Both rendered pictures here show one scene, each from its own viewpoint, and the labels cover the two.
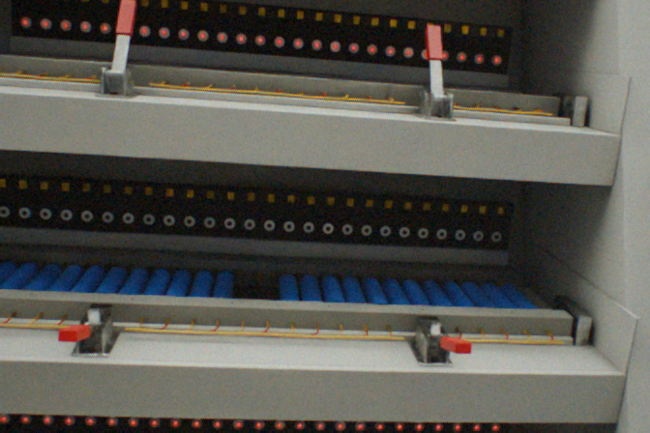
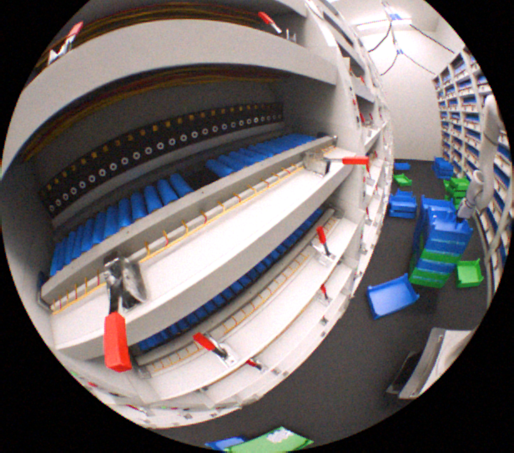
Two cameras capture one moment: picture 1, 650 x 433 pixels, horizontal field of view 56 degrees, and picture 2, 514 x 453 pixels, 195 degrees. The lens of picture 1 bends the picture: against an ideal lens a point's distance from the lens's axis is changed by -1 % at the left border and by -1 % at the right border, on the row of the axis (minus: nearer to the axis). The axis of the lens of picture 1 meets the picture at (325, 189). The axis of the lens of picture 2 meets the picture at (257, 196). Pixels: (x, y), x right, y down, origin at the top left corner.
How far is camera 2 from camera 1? 39 cm
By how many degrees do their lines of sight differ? 39
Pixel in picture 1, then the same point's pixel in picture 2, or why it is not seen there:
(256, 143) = (187, 45)
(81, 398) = (157, 325)
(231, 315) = (208, 202)
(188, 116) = (118, 37)
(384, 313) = (289, 157)
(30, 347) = (99, 314)
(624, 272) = (350, 116)
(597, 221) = (329, 100)
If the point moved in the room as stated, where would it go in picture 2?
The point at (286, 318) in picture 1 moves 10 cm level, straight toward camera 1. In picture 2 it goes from (244, 184) to (325, 197)
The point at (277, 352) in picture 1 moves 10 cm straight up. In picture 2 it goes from (258, 210) to (226, 113)
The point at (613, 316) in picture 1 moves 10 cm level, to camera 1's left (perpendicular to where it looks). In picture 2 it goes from (348, 133) to (326, 141)
